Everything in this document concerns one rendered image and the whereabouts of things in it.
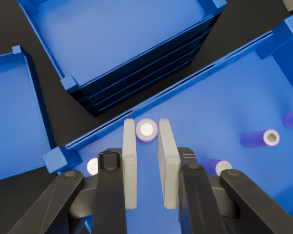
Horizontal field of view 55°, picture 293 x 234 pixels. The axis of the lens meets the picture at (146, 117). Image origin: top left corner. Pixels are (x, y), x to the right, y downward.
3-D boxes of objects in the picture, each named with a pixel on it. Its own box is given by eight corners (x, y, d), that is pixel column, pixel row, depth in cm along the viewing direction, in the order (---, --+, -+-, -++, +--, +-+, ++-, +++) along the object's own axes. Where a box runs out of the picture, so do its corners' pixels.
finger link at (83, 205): (122, 219, 13) (57, 220, 13) (124, 168, 18) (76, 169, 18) (122, 191, 13) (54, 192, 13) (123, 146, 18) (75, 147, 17)
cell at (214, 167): (211, 165, 28) (196, 164, 34) (221, 182, 28) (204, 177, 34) (226, 156, 28) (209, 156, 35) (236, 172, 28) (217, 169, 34)
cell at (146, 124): (140, 149, 26) (142, 146, 20) (130, 132, 27) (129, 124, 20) (156, 139, 27) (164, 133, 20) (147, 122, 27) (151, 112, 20)
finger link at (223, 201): (184, 190, 13) (249, 190, 13) (172, 146, 18) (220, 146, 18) (182, 217, 13) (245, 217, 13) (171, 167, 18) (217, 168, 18)
